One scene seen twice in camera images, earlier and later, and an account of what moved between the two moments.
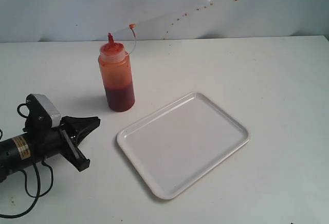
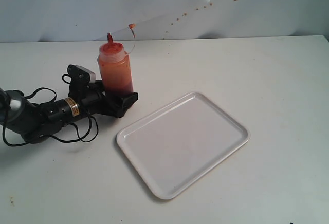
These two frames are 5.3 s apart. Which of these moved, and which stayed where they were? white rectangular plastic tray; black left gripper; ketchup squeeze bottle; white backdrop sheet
Moved: black left gripper
Stayed: white backdrop sheet; white rectangular plastic tray; ketchup squeeze bottle
